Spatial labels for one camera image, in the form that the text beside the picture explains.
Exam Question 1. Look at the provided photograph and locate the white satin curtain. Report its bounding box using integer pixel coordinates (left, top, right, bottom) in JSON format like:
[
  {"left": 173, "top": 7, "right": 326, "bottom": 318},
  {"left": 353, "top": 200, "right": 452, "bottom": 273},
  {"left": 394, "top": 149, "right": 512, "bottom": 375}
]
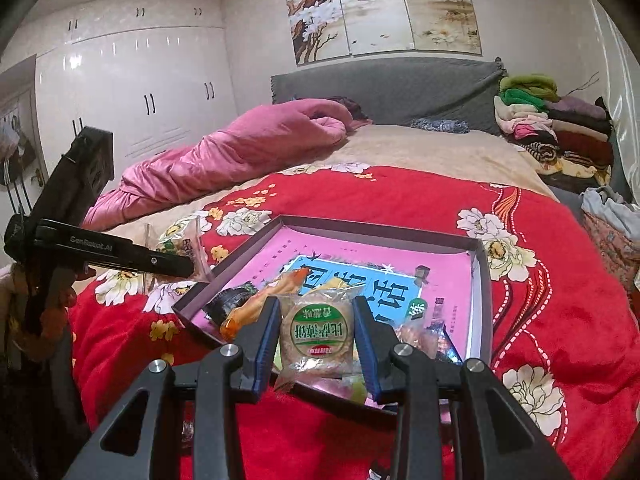
[{"left": 585, "top": 0, "right": 640, "bottom": 201}]

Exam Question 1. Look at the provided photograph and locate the grey headboard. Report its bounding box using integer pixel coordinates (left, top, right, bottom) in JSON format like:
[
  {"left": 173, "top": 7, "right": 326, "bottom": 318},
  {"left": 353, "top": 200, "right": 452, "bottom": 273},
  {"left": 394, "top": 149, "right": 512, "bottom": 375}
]
[{"left": 270, "top": 56, "right": 508, "bottom": 136}]

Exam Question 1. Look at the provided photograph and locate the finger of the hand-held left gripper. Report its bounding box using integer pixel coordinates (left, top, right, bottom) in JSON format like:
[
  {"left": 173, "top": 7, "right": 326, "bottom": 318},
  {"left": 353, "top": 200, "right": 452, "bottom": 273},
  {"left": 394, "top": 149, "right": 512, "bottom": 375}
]
[{"left": 131, "top": 245, "right": 195, "bottom": 279}]

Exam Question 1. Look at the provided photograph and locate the gold triangular snack packet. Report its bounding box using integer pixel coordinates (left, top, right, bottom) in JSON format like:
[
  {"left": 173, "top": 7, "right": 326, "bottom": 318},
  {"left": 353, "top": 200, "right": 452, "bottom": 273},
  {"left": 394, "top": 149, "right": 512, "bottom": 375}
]
[{"left": 310, "top": 279, "right": 352, "bottom": 302}]

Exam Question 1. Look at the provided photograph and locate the floral wall painting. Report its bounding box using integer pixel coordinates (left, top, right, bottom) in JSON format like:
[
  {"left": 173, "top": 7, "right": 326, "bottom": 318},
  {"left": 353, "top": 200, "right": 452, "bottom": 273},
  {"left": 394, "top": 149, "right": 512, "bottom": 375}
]
[{"left": 285, "top": 0, "right": 483, "bottom": 67}]

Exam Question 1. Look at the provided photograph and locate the pink patterned cloth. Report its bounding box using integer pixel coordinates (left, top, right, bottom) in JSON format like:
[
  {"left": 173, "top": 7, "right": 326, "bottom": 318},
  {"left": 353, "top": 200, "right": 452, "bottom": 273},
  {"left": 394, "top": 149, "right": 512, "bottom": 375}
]
[{"left": 582, "top": 212, "right": 640, "bottom": 291}]

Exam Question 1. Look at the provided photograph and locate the pink book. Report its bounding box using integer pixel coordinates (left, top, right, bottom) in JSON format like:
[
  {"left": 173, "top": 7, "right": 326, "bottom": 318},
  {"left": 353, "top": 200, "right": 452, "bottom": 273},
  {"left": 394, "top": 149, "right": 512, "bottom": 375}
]
[{"left": 197, "top": 225, "right": 476, "bottom": 406}]

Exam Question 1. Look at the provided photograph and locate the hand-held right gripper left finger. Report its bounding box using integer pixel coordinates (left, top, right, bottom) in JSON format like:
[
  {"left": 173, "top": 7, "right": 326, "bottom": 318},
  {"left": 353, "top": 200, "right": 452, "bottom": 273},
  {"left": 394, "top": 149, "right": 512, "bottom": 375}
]
[{"left": 62, "top": 297, "right": 282, "bottom": 480}]

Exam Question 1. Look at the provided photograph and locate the person's left hand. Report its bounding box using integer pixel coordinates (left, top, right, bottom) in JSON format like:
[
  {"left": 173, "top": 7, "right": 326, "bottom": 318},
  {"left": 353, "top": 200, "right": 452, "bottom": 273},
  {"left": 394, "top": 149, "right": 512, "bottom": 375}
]
[{"left": 14, "top": 267, "right": 97, "bottom": 357}]

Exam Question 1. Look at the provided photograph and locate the framed wall picture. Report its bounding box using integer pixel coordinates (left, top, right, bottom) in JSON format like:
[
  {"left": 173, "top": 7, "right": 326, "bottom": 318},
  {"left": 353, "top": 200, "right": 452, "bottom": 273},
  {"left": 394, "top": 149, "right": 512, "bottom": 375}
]
[{"left": 0, "top": 55, "right": 46, "bottom": 196}]

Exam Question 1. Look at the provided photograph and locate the beige bed sheet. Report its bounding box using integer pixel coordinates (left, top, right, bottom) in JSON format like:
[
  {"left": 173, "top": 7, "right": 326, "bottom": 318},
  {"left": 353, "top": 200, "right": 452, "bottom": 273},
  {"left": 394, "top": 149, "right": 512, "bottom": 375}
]
[{"left": 165, "top": 122, "right": 561, "bottom": 221}]

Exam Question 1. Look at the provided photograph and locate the pink quilt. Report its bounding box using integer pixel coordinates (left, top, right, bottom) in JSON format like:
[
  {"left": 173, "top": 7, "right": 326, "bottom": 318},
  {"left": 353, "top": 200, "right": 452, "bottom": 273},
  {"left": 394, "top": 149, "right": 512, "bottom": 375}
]
[{"left": 82, "top": 99, "right": 351, "bottom": 233}]

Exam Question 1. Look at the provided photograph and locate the dark cardboard box tray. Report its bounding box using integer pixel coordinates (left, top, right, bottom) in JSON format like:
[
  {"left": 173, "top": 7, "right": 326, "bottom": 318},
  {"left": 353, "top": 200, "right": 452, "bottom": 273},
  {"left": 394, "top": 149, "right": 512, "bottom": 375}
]
[{"left": 171, "top": 214, "right": 496, "bottom": 416}]

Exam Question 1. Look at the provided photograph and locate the green label round pastry packet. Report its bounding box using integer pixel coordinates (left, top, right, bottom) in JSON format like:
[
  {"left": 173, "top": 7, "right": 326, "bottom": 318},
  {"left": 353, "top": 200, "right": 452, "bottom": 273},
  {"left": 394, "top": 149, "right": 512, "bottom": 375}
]
[{"left": 272, "top": 294, "right": 361, "bottom": 393}]

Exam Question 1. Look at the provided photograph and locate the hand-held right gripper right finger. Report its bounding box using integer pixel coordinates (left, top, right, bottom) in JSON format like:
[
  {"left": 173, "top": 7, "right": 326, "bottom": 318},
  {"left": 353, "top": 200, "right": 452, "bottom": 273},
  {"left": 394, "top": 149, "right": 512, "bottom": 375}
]
[{"left": 352, "top": 296, "right": 576, "bottom": 480}]

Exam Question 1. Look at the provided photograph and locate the clear packet with round cookie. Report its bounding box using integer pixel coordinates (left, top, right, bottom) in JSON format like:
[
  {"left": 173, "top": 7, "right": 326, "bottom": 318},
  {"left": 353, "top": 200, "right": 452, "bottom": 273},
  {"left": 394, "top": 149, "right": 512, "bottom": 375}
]
[{"left": 395, "top": 317, "right": 453, "bottom": 356}]

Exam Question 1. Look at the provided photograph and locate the orange rice cracker packet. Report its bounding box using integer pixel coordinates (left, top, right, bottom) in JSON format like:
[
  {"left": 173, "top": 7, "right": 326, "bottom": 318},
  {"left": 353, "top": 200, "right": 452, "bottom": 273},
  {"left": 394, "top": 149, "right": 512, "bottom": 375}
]
[{"left": 220, "top": 267, "right": 311, "bottom": 343}]

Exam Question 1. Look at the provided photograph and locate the blue snack packet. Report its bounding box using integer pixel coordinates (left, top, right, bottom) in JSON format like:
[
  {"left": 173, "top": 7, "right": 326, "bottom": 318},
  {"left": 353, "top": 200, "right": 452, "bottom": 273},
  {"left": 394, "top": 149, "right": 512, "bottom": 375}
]
[{"left": 440, "top": 332, "right": 463, "bottom": 363}]

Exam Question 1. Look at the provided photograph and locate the pale blue cloth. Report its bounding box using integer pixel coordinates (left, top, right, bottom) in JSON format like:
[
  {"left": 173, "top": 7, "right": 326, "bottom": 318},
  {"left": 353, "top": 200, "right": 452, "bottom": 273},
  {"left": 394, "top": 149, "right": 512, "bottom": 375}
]
[{"left": 580, "top": 186, "right": 640, "bottom": 246}]

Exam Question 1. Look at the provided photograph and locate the black snack packet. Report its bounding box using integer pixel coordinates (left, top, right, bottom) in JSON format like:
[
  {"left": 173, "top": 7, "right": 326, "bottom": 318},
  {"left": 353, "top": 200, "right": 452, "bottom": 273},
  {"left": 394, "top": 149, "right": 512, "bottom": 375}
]
[{"left": 207, "top": 284, "right": 261, "bottom": 328}]

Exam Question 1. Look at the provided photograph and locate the clear packet with yellow pastry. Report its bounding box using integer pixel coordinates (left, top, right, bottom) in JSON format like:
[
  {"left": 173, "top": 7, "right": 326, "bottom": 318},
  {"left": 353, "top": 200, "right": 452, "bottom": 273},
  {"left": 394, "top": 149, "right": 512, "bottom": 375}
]
[{"left": 145, "top": 222, "right": 213, "bottom": 281}]

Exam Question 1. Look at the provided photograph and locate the stack of folded clothes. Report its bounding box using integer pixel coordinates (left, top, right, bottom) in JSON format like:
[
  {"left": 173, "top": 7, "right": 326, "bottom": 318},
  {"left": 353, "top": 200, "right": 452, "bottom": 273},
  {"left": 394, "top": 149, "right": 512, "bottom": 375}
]
[{"left": 494, "top": 74, "right": 615, "bottom": 186}]

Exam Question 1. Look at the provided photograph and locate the red floral blanket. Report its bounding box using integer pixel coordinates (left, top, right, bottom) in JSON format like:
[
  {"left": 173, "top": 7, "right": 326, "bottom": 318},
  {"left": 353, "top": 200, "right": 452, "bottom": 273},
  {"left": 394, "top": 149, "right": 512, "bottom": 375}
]
[{"left": 67, "top": 162, "right": 640, "bottom": 480}]

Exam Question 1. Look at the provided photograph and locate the green-ended pastry packet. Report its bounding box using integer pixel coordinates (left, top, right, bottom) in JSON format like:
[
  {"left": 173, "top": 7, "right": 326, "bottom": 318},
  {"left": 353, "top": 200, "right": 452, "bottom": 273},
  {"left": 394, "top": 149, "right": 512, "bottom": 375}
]
[{"left": 345, "top": 375, "right": 373, "bottom": 403}]

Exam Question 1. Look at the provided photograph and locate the dark purple pillow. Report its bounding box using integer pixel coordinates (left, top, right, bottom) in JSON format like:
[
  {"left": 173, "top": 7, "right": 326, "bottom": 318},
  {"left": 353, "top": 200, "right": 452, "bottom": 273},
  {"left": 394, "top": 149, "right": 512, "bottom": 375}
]
[{"left": 340, "top": 97, "right": 373, "bottom": 131}]

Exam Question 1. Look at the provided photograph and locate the white wardrobe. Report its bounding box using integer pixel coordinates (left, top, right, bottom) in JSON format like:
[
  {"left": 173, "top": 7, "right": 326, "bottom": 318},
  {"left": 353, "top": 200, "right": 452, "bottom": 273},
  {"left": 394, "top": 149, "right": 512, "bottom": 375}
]
[{"left": 0, "top": 0, "right": 236, "bottom": 196}]

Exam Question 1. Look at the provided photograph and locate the blue patterned cloth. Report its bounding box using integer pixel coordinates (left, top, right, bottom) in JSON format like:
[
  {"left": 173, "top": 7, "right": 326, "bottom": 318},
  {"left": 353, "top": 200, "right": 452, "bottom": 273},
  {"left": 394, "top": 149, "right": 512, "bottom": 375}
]
[{"left": 410, "top": 117, "right": 471, "bottom": 135}]

